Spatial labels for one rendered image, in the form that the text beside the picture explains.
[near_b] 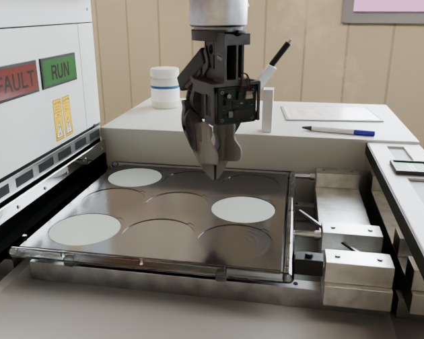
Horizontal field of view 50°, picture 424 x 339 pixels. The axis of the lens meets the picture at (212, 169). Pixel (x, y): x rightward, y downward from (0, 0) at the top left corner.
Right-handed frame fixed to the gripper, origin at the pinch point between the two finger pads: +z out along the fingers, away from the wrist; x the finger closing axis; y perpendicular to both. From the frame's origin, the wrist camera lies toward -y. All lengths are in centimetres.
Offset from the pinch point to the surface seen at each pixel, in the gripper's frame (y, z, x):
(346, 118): -17.9, 0.4, 41.8
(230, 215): 1.9, 7.2, 2.2
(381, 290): 24.7, 9.2, 10.3
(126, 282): 2.1, 13.9, -14.6
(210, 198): -5.5, 7.1, 2.5
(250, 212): 2.2, 7.2, 5.5
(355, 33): -112, -12, 130
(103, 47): -217, -2, 37
